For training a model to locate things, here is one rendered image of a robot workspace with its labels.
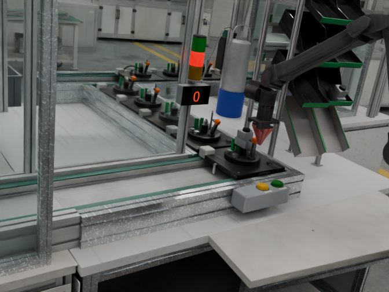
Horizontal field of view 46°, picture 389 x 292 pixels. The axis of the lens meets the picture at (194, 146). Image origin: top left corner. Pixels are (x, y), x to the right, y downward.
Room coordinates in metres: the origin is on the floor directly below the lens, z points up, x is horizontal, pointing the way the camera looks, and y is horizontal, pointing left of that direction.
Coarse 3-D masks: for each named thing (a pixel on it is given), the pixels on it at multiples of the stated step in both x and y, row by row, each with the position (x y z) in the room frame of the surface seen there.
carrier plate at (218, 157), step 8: (216, 152) 1.70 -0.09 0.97; (224, 152) 1.71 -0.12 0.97; (256, 152) 1.77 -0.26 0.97; (208, 160) 1.64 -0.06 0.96; (216, 160) 1.62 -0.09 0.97; (224, 160) 1.63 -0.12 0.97; (264, 160) 1.69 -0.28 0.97; (272, 160) 1.70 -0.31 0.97; (224, 168) 1.56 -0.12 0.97; (232, 168) 1.56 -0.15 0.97; (240, 168) 1.57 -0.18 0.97; (248, 168) 1.58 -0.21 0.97; (256, 168) 1.60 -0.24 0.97; (264, 168) 1.61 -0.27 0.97; (272, 168) 1.62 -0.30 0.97; (280, 168) 1.63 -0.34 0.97; (232, 176) 1.52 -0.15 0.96; (240, 176) 1.51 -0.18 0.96; (248, 176) 1.53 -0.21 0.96; (256, 176) 1.56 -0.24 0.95
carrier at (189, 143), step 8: (200, 120) 1.91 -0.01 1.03; (192, 128) 1.86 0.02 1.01; (200, 128) 1.91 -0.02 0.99; (208, 128) 1.94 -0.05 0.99; (192, 136) 1.82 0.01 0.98; (200, 136) 1.81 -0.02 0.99; (208, 136) 1.83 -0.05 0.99; (216, 136) 1.84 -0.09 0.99; (224, 136) 1.91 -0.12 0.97; (192, 144) 1.75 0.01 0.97; (200, 144) 1.77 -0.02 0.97; (208, 144) 1.78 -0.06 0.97; (216, 144) 1.80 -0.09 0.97; (224, 144) 1.81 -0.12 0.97
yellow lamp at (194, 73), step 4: (192, 68) 1.62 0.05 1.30; (196, 68) 1.62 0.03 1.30; (200, 68) 1.63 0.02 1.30; (188, 72) 1.64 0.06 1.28; (192, 72) 1.62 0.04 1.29; (196, 72) 1.62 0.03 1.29; (200, 72) 1.63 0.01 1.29; (188, 76) 1.63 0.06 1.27; (192, 76) 1.62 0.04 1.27; (196, 76) 1.62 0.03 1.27; (200, 76) 1.63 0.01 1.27; (196, 80) 1.62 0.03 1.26
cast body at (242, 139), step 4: (244, 128) 1.67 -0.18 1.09; (248, 128) 1.68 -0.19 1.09; (240, 132) 1.66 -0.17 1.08; (244, 132) 1.65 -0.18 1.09; (248, 132) 1.66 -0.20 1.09; (252, 132) 1.67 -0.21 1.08; (236, 136) 1.68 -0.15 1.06; (240, 136) 1.66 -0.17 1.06; (244, 136) 1.64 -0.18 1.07; (248, 136) 1.65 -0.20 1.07; (252, 136) 1.67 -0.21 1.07; (236, 140) 1.67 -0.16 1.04; (240, 140) 1.66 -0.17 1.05; (244, 140) 1.65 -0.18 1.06; (248, 140) 1.65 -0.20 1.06; (240, 144) 1.65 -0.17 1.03; (244, 144) 1.64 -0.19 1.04; (248, 144) 1.64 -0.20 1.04; (244, 148) 1.63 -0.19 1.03; (248, 148) 1.64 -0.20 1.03
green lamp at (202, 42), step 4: (192, 40) 1.64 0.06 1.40; (196, 40) 1.62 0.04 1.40; (200, 40) 1.62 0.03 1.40; (204, 40) 1.63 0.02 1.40; (192, 44) 1.64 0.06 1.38; (196, 44) 1.62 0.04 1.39; (200, 44) 1.62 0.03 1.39; (204, 44) 1.63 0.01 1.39; (192, 48) 1.63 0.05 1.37; (196, 48) 1.62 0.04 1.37; (200, 48) 1.62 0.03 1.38; (204, 48) 1.64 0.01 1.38; (200, 52) 1.63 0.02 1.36
